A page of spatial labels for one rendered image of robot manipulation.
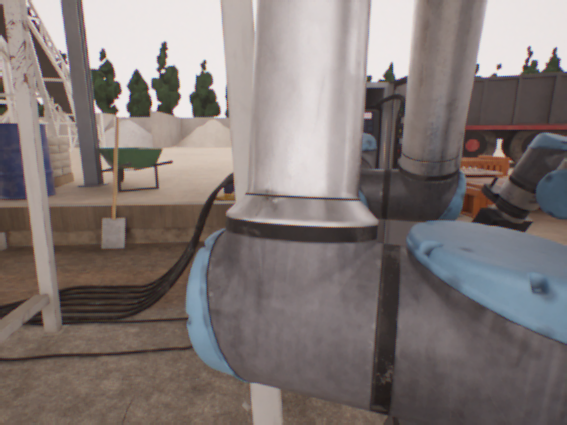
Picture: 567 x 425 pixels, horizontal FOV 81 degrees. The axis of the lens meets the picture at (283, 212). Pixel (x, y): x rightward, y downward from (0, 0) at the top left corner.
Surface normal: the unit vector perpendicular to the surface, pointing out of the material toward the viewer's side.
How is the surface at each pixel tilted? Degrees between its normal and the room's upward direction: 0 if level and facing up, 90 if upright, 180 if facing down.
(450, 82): 111
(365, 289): 45
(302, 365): 95
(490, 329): 90
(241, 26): 81
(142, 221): 90
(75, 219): 90
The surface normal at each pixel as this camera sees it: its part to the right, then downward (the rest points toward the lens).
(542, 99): -0.47, 0.20
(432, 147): -0.35, 0.54
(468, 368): -0.36, 0.02
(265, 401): 0.08, 0.06
